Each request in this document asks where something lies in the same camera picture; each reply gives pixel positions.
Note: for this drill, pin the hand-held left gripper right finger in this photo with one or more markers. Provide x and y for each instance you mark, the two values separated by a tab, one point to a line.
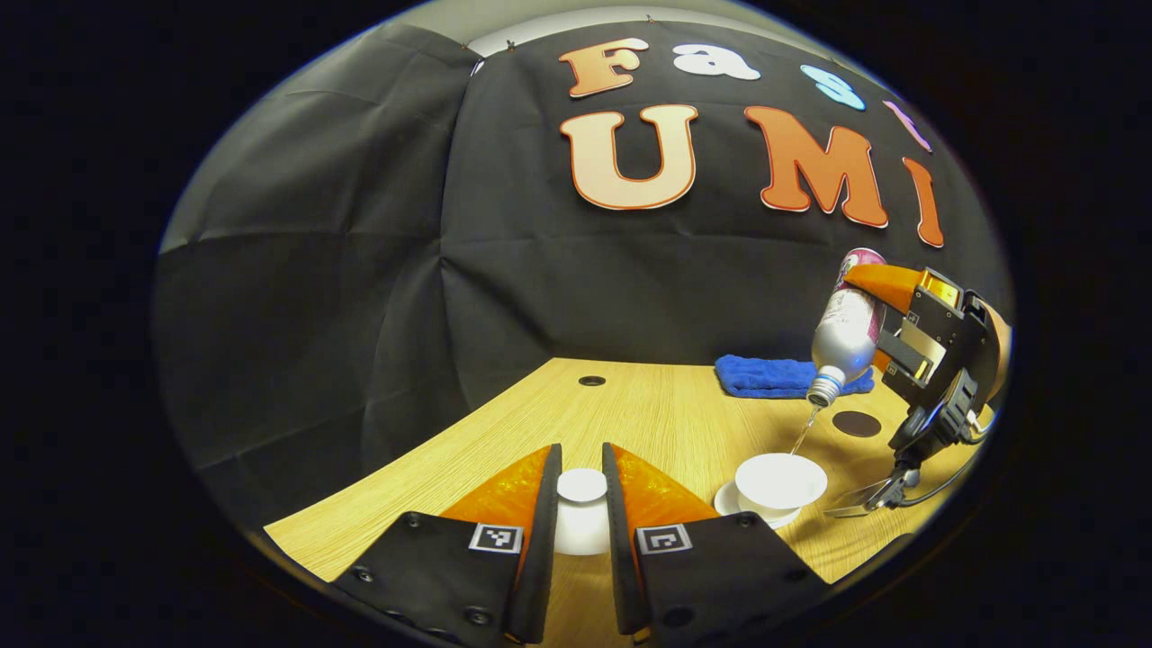
616	540

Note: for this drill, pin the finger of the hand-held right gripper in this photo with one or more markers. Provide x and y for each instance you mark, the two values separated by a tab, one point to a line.
918	355
891	283

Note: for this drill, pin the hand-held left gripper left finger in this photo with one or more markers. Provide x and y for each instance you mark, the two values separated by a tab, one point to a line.
544	540

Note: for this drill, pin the silver water bottle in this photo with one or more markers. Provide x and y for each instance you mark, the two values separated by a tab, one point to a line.
846	333

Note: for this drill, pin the dark round coaster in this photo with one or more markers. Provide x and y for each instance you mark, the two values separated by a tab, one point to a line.
857	424

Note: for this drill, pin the white teacup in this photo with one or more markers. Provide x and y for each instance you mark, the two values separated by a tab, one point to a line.
778	481

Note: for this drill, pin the white saucer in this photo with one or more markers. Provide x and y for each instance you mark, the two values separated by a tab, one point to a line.
725	498

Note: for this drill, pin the blue towel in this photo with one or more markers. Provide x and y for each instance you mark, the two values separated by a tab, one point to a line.
765	376

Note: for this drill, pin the black backdrop cloth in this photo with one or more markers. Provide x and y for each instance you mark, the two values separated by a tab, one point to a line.
360	270

